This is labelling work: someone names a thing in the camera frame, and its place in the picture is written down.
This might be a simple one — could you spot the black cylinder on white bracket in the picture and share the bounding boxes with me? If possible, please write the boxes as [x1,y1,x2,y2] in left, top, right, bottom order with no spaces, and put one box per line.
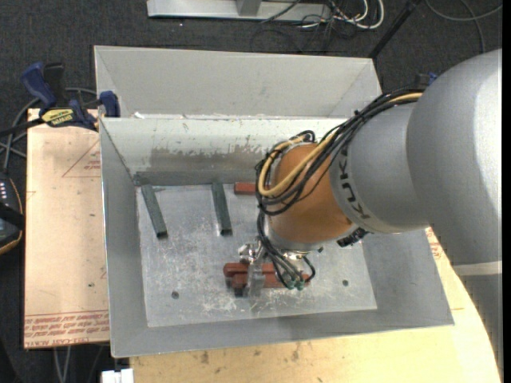
[336,226,370,249]

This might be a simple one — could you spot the grey metal bin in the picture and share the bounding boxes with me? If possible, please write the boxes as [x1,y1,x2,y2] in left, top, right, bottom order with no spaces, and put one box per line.
[94,45,455,359]

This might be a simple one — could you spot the dark green flat block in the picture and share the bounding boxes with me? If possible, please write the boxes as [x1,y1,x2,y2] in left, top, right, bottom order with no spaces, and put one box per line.
[211,181,234,237]
[140,183,169,239]

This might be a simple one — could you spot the brown cardboard board, red print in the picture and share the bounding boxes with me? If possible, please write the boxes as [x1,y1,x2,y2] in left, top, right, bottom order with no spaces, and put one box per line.
[23,108,111,350]

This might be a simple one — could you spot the red-brown flat block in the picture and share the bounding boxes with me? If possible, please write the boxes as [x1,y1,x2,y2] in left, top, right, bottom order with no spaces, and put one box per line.
[232,269,311,297]
[233,181,273,195]
[222,262,280,281]

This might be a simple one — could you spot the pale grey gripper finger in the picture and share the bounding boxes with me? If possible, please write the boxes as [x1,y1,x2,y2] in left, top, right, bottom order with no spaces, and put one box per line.
[248,268,267,298]

